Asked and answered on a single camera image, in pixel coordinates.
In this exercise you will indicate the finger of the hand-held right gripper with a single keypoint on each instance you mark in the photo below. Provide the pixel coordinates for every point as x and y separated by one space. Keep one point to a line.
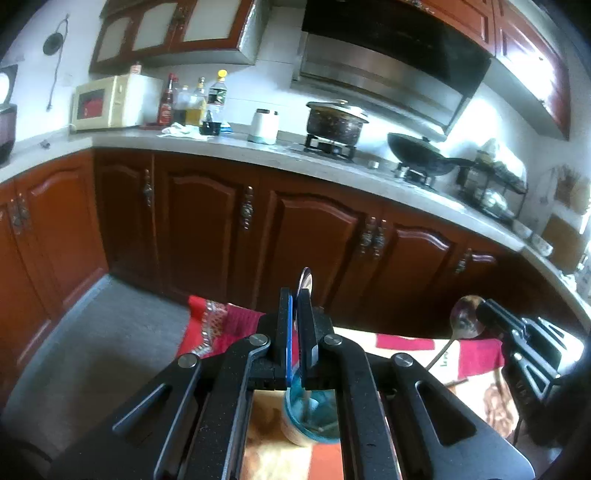
505 350
498 311

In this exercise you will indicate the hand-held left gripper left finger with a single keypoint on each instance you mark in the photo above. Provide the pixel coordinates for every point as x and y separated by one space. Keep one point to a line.
290 332

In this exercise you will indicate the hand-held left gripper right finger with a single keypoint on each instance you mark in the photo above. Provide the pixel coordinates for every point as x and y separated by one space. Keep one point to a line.
308 337

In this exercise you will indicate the large metal spoon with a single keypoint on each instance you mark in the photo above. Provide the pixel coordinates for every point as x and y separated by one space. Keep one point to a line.
464 318

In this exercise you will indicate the small metal spoon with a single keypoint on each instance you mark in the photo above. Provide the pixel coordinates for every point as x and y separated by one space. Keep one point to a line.
307 279

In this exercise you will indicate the blue glass cup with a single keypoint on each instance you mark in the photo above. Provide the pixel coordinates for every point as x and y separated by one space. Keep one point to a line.
318 415

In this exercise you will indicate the brown wooden cabinet door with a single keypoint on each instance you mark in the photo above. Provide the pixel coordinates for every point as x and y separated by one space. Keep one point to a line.
64 230
124 217
314 249
489 277
415 277
18 300
203 235

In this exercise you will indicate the printed patchwork blanket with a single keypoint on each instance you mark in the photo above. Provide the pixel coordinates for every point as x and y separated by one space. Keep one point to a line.
485 406

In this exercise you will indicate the red sequined cloth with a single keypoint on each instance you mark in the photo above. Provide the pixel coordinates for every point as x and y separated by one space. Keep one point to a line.
221 327

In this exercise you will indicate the wooden cutting board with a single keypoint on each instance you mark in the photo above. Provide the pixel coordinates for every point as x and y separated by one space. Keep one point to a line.
561 242

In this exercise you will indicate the black wok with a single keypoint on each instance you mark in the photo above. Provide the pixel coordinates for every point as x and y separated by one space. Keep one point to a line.
422 154

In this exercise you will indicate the gas stove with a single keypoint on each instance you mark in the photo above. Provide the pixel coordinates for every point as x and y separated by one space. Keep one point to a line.
330 148

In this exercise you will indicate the dark wooden kitchen cabinets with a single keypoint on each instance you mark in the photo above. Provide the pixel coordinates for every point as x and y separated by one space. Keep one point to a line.
207 145

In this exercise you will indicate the white electric kettle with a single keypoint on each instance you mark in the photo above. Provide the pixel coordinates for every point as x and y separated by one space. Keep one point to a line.
264 125

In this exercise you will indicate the dark cooking pot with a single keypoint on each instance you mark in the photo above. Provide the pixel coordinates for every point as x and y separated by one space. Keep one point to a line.
336 123

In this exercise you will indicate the small black bowl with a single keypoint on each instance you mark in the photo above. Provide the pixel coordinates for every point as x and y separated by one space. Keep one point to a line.
210 128

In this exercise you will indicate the white crumpled cloth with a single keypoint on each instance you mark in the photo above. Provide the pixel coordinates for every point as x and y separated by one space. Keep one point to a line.
178 130

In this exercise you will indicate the yellow capped bottle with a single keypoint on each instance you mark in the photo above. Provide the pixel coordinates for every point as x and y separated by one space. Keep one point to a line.
218 99

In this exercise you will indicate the yellow cooking oil bottle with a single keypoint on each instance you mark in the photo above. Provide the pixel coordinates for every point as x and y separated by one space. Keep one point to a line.
198 104

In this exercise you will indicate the dark soy sauce bottle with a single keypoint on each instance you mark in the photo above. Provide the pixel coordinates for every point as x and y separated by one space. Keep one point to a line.
182 106

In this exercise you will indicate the steel range hood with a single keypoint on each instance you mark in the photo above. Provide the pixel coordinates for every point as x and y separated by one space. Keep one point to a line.
392 69

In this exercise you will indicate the cream microwave oven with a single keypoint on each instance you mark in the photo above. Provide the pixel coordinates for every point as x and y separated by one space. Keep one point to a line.
115 104

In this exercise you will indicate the small bottle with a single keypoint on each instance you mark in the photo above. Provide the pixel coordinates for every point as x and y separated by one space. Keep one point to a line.
135 68

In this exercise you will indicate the wooden upper cabinet glass doors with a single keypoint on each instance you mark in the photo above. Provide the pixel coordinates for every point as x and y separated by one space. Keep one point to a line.
175 32

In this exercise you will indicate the dark rice cooker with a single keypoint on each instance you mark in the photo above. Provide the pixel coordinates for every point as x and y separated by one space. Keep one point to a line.
7 134

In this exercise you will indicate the wall chopstick holder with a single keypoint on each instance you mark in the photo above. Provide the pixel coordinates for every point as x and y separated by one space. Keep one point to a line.
570 189

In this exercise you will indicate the round black wall hook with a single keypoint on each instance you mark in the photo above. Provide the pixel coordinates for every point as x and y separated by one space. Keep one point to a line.
54 42

